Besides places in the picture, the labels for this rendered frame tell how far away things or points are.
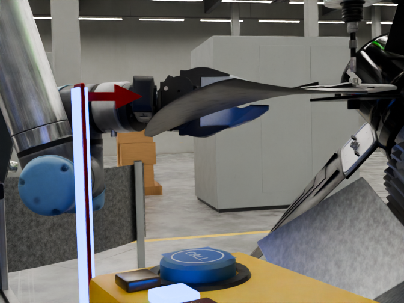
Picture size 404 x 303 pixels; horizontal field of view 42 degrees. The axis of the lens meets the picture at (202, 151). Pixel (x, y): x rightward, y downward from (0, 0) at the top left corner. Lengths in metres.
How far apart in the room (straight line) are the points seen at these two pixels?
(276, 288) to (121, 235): 2.48
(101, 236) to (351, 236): 2.08
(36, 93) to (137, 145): 8.03
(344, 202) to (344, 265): 0.08
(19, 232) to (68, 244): 0.24
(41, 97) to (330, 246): 0.39
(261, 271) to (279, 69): 6.77
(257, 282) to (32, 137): 0.46
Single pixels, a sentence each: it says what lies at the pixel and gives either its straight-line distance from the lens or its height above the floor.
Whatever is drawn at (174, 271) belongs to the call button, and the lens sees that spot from 0.27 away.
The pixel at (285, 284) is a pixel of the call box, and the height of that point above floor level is 1.07.
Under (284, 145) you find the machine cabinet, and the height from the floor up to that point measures 0.84.
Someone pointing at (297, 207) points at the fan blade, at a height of 1.02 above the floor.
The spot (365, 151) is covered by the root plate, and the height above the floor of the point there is 1.11.
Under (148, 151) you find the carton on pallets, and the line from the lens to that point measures 8.73.
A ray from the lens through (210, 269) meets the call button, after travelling 0.27.
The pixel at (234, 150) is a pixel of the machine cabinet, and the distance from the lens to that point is 6.83.
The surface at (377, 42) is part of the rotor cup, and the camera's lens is 0.75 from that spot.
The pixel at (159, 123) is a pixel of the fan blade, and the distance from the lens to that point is 0.62.
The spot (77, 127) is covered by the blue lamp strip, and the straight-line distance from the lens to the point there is 0.50.
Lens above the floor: 1.15
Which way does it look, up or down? 3 degrees down
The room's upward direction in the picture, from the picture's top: 2 degrees counter-clockwise
